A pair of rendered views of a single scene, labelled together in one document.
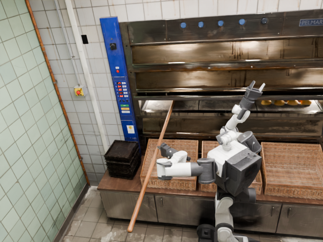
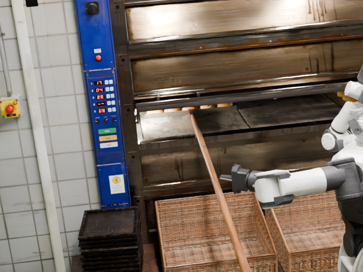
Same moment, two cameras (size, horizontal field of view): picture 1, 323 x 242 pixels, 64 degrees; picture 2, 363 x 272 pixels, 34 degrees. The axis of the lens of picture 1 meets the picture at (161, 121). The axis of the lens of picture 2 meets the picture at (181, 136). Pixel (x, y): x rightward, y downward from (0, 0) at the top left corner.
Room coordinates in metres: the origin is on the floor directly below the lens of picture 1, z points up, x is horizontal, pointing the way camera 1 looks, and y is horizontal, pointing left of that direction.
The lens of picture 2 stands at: (-0.42, 0.92, 2.28)
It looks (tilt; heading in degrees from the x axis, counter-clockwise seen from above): 20 degrees down; 341
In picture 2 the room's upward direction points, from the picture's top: 4 degrees counter-clockwise
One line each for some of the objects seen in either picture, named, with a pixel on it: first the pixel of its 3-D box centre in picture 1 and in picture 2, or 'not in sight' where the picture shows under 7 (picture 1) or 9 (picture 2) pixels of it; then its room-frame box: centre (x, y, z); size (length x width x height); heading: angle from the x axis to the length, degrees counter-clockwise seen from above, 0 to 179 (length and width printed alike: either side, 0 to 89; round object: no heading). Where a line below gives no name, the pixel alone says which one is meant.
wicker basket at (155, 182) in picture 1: (170, 163); (213, 238); (2.06, -0.05, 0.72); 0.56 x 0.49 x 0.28; 76
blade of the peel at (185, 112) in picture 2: not in sight; (187, 102); (2.87, -0.25, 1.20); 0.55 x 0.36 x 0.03; 75
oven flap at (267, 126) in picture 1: (226, 126); (304, 153); (2.19, -0.66, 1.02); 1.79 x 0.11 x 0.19; 77
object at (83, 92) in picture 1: (80, 90); (11, 106); (2.49, 0.81, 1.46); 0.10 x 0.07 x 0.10; 77
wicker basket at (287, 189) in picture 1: (292, 168); not in sight; (1.78, -1.20, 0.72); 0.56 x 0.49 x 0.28; 75
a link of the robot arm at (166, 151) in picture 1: (168, 152); (247, 181); (1.58, -0.03, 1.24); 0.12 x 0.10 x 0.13; 42
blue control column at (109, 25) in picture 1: (147, 85); (110, 111); (3.33, 0.14, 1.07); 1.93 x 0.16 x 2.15; 167
